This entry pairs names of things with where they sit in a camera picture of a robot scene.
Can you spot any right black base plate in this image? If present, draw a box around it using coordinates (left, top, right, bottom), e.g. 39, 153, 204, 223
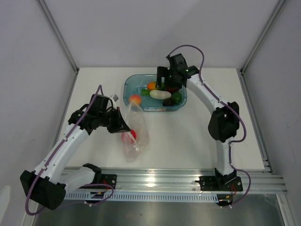
195, 176, 243, 192

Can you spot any red tomato toy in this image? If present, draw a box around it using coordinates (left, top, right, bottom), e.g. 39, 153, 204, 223
121, 130, 136, 144

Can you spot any white slotted cable duct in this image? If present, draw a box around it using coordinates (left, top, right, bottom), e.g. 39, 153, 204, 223
64, 191, 218, 203

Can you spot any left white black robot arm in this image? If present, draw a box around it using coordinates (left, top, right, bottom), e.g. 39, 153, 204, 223
20, 105, 130, 216

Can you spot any green lime toy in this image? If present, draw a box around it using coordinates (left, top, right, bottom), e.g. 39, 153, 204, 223
171, 92, 182, 105

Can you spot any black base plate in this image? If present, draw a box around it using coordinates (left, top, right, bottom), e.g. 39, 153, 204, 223
80, 174, 117, 189
195, 176, 243, 192

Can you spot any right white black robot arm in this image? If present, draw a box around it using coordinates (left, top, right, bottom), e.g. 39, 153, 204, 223
157, 66, 239, 190

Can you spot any dark brown mangosteen toy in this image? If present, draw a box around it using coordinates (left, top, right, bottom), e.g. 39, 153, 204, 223
162, 98, 174, 107

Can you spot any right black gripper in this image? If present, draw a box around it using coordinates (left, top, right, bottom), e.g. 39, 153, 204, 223
156, 66, 182, 89

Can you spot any aluminium mounting rail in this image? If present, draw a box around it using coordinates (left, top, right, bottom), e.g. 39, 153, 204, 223
102, 168, 288, 194

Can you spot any orange green mango toy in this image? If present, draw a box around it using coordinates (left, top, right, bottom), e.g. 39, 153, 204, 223
147, 82, 157, 91

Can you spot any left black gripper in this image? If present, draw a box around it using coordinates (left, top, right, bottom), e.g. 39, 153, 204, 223
98, 107, 130, 134

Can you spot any orange peach toy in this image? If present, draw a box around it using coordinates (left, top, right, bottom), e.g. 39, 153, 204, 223
128, 94, 142, 105

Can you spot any green leaf toy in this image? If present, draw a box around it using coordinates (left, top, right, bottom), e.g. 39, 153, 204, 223
141, 89, 150, 97

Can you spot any white radish toy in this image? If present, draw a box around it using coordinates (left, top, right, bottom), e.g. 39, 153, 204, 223
150, 89, 172, 100

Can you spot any dark red apple toy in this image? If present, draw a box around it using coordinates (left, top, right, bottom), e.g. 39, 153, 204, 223
166, 87, 179, 93

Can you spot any clear zip top bag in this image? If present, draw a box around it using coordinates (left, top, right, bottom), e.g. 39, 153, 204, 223
122, 102, 150, 162

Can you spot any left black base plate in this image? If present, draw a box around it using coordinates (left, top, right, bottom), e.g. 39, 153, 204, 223
80, 174, 117, 189

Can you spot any teal plastic tray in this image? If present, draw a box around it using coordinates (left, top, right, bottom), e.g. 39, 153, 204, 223
123, 74, 187, 112

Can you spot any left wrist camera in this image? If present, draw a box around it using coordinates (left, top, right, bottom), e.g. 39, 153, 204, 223
109, 94, 119, 108

